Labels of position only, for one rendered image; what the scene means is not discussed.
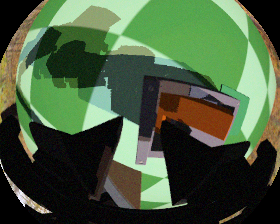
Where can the orange l-shaped part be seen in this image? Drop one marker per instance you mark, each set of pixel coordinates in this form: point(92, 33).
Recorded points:
point(197, 113)

